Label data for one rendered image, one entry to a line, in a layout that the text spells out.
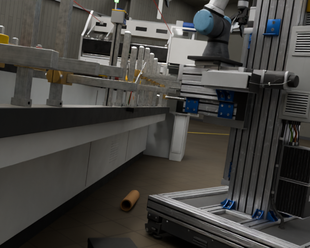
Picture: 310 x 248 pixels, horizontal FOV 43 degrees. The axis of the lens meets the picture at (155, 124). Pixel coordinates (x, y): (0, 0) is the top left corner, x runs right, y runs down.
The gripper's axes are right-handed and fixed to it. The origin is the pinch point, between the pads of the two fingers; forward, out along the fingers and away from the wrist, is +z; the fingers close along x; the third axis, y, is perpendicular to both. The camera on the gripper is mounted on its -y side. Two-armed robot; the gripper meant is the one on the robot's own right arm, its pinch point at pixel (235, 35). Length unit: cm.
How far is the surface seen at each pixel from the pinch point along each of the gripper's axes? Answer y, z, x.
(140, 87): -12, 48, -77
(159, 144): -194, 115, 148
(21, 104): 55, 61, -189
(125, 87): 56, 51, -151
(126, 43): -19, 23, -87
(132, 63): -34, 33, -67
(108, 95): -4, 56, -109
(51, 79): 40, 53, -171
